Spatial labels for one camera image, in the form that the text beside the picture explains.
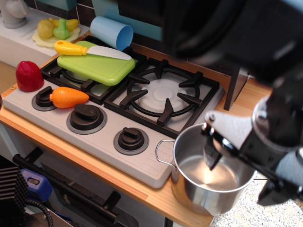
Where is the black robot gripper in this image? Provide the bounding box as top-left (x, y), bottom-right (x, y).
top-left (204, 96), bottom-right (303, 206)

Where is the stainless steel pot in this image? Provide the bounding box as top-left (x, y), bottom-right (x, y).
top-left (155, 123), bottom-right (257, 216)

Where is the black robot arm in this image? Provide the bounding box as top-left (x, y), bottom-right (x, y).
top-left (162, 0), bottom-right (303, 206)

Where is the black right stove knob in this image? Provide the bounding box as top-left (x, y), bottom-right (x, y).
top-left (113, 127), bottom-right (149, 156)

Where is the black stove knob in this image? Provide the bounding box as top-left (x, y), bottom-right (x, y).
top-left (113, 127), bottom-right (149, 156)
top-left (32, 86), bottom-right (56, 112)
top-left (66, 104), bottom-right (107, 135)

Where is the grey toy stove top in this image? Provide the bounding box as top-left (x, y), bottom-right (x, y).
top-left (2, 35), bottom-right (225, 189)

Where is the black middle stove knob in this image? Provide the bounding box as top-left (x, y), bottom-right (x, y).
top-left (66, 104), bottom-right (107, 135)

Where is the black left stove knob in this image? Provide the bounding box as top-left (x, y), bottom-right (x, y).
top-left (32, 86), bottom-right (56, 112)

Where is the black right burner grate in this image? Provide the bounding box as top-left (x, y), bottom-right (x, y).
top-left (104, 58), bottom-right (225, 139)

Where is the black burner grate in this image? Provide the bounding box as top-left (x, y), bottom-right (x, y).
top-left (104, 58), bottom-right (225, 139)
top-left (41, 47), bottom-right (147, 104)

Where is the black left burner grate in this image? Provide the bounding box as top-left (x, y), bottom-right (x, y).
top-left (41, 47), bottom-right (147, 104)

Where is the green plastic cutting board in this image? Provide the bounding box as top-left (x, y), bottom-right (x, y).
top-left (57, 54), bottom-right (135, 86)

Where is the light blue plastic cup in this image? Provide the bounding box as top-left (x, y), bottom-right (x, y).
top-left (90, 16), bottom-right (134, 51)

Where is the orange toy carrot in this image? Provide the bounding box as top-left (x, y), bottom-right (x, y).
top-left (49, 87), bottom-right (89, 108)

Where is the blue clamp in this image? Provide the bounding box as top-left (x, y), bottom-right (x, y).
top-left (21, 168), bottom-right (53, 203)

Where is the teal toy microwave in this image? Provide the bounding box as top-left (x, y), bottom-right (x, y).
top-left (92, 0), bottom-right (162, 41)

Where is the yellow toy banana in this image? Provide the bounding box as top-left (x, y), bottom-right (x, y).
top-left (49, 17), bottom-right (79, 31)

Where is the green toy broccoli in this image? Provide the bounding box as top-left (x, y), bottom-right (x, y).
top-left (53, 19), bottom-right (70, 40)

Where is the red toy pepper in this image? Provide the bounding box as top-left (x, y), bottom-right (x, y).
top-left (16, 61), bottom-right (45, 92)

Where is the pale yellow toy plate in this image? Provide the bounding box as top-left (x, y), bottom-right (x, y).
top-left (32, 27), bottom-right (81, 49)

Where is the yellow toy potato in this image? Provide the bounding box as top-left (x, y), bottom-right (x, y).
top-left (37, 19), bottom-right (54, 38)

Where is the white toy sink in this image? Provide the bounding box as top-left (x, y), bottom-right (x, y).
top-left (0, 7), bottom-right (90, 69)

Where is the grey toy faucet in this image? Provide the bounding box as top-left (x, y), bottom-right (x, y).
top-left (0, 0), bottom-right (29, 29)

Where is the dark brown shelf post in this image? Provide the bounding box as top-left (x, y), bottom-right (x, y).
top-left (224, 67), bottom-right (249, 111)

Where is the black oven door handle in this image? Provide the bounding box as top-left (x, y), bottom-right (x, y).
top-left (12, 148), bottom-right (121, 225)

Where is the yellow handled toy knife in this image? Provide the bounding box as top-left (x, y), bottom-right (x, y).
top-left (54, 40), bottom-right (132, 61)

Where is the black braided cable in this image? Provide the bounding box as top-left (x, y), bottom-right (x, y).
top-left (23, 198), bottom-right (54, 227)

